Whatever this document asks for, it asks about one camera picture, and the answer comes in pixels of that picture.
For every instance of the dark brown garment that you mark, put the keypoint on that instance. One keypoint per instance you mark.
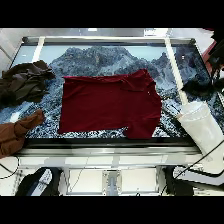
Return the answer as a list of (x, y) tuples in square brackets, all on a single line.
[(25, 81)]

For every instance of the dark red T-shirt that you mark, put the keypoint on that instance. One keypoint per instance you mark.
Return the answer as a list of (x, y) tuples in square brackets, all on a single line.
[(106, 103)]

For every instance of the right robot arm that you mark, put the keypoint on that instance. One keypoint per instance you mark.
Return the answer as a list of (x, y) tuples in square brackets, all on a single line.
[(201, 128)]

